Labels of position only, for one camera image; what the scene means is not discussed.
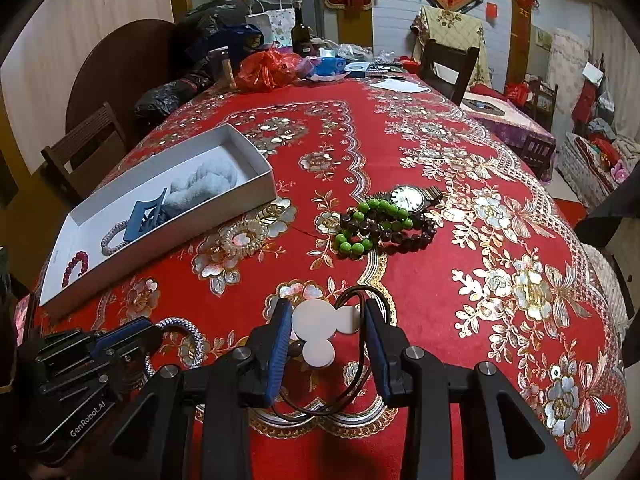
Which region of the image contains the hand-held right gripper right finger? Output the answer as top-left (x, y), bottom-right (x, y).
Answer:
top-left (362, 299), bottom-right (583, 480)

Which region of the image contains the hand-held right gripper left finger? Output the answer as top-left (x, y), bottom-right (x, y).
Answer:
top-left (107, 297), bottom-right (294, 480)

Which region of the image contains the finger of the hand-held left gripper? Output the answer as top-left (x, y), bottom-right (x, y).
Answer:
top-left (97, 341), bottom-right (161, 396)
top-left (90, 318), bottom-right (163, 350)

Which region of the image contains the white pendant cord necklace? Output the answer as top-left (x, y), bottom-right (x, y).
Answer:
top-left (272, 285), bottom-right (398, 422)

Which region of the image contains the red bead bracelet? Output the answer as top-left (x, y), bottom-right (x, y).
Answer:
top-left (60, 250), bottom-right (91, 288)

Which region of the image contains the white beaded hair tie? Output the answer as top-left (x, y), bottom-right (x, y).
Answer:
top-left (101, 220), bottom-right (137, 257)

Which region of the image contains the dark brown bead bracelet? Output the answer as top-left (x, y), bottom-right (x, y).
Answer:
top-left (340, 210), bottom-right (438, 256)

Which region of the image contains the clear spiral hair tie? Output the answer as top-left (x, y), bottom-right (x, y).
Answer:
top-left (219, 219), bottom-right (269, 257)

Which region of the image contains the blue hair claw clip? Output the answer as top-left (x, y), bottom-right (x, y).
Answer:
top-left (125, 187), bottom-right (171, 238)

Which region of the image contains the green bead bracelet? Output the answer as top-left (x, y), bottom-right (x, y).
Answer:
top-left (334, 198), bottom-right (415, 260)

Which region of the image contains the white cardboard box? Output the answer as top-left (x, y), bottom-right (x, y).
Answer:
top-left (39, 124), bottom-right (278, 307)

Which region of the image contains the metal wristwatch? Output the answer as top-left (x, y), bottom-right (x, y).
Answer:
top-left (369, 185), bottom-right (445, 212)

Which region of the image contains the light blue fluffy scrunchie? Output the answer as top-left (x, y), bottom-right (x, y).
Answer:
top-left (165, 157), bottom-right (241, 213)

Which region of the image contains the brown wooden chair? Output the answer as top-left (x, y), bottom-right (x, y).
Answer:
top-left (41, 102), bottom-right (128, 201)

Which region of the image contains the small black plastic bag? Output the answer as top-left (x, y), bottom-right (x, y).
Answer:
top-left (134, 72), bottom-right (221, 131)

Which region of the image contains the small table purple cloth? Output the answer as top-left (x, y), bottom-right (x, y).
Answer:
top-left (460, 85), bottom-right (557, 161)

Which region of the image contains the white paper sheet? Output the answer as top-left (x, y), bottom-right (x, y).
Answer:
top-left (367, 80), bottom-right (431, 95)

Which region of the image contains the round wooden tabletop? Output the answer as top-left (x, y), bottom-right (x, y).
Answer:
top-left (65, 19), bottom-right (176, 136)

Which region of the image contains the red plastic bag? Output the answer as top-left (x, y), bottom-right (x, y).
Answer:
top-left (235, 50), bottom-right (303, 93)

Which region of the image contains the glass jar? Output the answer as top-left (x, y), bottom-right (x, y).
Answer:
top-left (212, 46), bottom-right (237, 90)

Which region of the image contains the blue tissue box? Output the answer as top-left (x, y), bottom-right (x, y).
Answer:
top-left (315, 50), bottom-right (348, 78)

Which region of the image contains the dark wooden chair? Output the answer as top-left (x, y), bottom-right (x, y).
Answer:
top-left (417, 39), bottom-right (481, 107)

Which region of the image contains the blue plastic bag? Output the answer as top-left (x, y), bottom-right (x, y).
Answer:
top-left (220, 22), bottom-right (263, 53)

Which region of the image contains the dark wine bottle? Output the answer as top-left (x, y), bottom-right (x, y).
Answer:
top-left (291, 4), bottom-right (312, 56)

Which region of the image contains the white paper gift bag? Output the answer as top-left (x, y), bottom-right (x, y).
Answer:
top-left (245, 0), bottom-right (297, 48)

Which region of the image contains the large black plastic bag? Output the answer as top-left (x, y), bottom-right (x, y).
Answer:
top-left (175, 0), bottom-right (261, 76)

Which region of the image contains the beige floral cloth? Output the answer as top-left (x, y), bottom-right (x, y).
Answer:
top-left (411, 5), bottom-right (493, 88)

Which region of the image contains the grey refrigerator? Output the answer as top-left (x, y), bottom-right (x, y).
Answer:
top-left (300, 0), bottom-right (341, 43)

